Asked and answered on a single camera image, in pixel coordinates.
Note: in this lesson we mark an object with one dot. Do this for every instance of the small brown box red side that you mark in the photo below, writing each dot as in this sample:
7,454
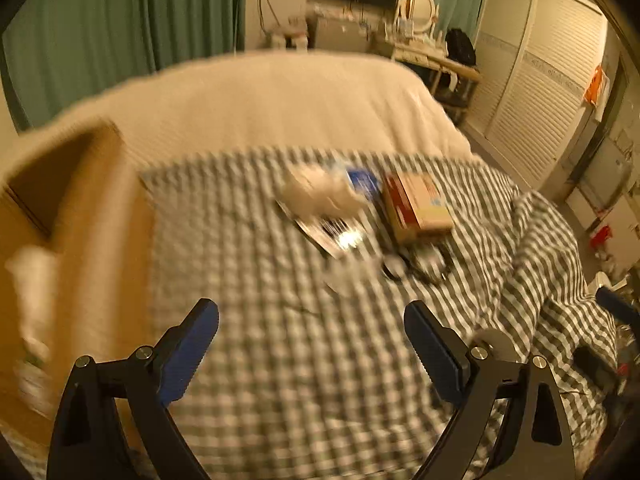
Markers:
419,205

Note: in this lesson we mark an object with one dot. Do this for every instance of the wooden chair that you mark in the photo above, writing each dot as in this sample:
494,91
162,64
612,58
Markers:
457,95

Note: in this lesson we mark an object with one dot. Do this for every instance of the orange hanging item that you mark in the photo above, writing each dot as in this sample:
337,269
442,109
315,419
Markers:
596,85

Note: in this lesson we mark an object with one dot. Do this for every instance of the silver foil packet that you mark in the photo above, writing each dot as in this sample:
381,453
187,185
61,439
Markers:
331,234

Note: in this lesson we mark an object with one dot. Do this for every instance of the grey white checked sheet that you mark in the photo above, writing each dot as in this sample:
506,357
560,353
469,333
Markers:
280,360

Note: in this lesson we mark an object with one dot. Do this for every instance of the red small item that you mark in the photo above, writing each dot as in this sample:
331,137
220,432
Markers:
601,237

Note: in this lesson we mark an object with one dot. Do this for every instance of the black backpack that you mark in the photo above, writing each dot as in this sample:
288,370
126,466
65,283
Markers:
460,46

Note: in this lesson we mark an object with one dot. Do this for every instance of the white small stool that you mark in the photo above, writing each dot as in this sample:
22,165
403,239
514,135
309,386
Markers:
290,40

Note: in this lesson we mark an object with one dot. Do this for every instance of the clear plastic bag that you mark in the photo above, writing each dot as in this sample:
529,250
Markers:
347,276

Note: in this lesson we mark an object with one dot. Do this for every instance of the brown cardboard box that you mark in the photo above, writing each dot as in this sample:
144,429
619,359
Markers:
100,240

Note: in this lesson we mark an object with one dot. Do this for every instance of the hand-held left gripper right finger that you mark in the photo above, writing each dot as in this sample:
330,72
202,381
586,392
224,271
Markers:
436,355

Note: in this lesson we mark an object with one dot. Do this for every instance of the white vanity table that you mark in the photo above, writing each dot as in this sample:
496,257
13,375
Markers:
425,52

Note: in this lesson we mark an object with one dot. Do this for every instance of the blue packet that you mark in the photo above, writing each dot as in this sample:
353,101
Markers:
362,183

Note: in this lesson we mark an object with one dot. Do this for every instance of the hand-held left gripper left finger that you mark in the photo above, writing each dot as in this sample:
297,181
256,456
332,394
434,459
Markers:
187,355

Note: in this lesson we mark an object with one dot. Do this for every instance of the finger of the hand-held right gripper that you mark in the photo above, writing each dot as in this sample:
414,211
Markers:
617,304

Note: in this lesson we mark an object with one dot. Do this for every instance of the white floor appliance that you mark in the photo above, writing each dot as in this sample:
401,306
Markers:
605,180

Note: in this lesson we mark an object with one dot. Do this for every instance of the white sliding wardrobe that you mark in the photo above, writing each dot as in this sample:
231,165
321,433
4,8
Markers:
540,70

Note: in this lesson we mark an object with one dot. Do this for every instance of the silver mini fridge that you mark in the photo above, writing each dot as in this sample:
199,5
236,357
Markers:
340,32

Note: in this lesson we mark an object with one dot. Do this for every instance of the oval white vanity mirror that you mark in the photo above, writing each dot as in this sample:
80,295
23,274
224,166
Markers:
419,7

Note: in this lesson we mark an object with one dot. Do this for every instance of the white fluffy blanket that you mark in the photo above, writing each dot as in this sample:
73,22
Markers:
300,100

